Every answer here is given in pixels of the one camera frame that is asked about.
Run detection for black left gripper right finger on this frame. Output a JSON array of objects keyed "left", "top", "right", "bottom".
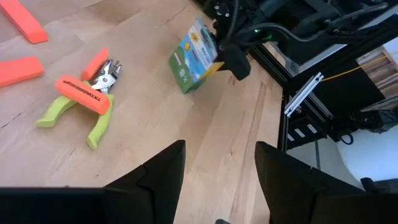
[{"left": 254, "top": 141, "right": 366, "bottom": 224}]

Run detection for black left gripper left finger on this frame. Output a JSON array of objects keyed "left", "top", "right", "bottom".
[{"left": 104, "top": 139, "right": 187, "bottom": 224}]

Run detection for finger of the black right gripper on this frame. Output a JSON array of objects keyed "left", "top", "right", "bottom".
[{"left": 222, "top": 43, "right": 251, "bottom": 81}]

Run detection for crayon box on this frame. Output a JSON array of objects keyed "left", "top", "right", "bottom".
[{"left": 169, "top": 17, "right": 225, "bottom": 94}]

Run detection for green-handled hole punch pliers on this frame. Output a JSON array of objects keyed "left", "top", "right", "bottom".
[{"left": 35, "top": 58, "right": 123, "bottom": 150}]

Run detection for orange eraser with black print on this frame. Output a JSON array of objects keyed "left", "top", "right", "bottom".
[{"left": 55, "top": 74, "right": 111, "bottom": 115}]

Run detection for silver aluminium bar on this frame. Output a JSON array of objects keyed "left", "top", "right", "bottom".
[{"left": 284, "top": 72, "right": 325, "bottom": 118}]

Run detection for black metal table frame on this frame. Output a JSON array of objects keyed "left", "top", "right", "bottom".
[{"left": 248, "top": 14, "right": 398, "bottom": 153}]

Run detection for yellow cable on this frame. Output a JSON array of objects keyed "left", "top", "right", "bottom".
[{"left": 322, "top": 52, "right": 398, "bottom": 82}]

